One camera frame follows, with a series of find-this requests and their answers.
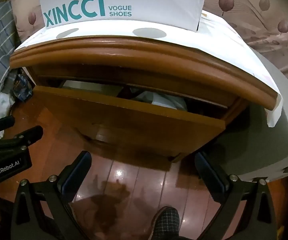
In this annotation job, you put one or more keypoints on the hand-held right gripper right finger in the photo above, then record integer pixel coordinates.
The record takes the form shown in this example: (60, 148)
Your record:
(206, 170)

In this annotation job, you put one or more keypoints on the white dotted cloth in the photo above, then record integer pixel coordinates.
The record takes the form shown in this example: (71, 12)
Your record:
(223, 40)

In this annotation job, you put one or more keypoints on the pale blue underwear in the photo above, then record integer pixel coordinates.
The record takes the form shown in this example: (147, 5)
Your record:
(163, 101)

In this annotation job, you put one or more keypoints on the crumpled blue package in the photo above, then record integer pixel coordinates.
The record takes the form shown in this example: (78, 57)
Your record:
(21, 87)

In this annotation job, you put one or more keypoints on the plaid slipper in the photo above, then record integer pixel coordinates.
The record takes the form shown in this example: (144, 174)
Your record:
(167, 217)

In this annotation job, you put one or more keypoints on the grey box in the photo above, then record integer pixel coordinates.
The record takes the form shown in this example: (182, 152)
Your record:
(261, 135)

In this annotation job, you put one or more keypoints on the wooden drawer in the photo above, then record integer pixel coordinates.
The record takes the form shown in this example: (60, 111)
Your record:
(134, 127)

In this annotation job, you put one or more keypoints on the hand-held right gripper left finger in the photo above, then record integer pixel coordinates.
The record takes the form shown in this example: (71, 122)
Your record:
(80, 170)

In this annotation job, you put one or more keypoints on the wooden nightstand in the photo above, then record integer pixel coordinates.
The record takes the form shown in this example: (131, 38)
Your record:
(139, 55)

